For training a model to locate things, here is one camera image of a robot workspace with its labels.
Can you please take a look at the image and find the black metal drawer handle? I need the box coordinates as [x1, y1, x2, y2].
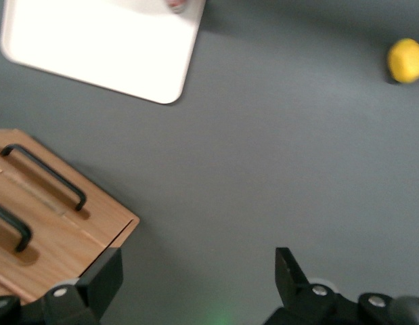
[0, 144, 87, 211]
[0, 199, 32, 253]

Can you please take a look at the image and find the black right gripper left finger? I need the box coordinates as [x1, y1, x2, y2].
[0, 246, 124, 325]

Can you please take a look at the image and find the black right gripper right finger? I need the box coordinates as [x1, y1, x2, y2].
[263, 246, 399, 325]

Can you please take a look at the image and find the red capped bottle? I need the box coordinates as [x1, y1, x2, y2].
[164, 0, 190, 14]

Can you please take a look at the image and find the wooden drawer with worn handle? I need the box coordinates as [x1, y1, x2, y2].
[0, 165, 110, 305]

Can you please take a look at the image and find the wooden drawer cabinet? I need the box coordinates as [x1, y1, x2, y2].
[0, 128, 141, 305]

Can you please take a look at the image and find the yellow lemon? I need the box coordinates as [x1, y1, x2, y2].
[387, 37, 419, 85]

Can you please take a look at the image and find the cream plastic tray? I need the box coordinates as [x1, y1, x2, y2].
[0, 0, 207, 105]

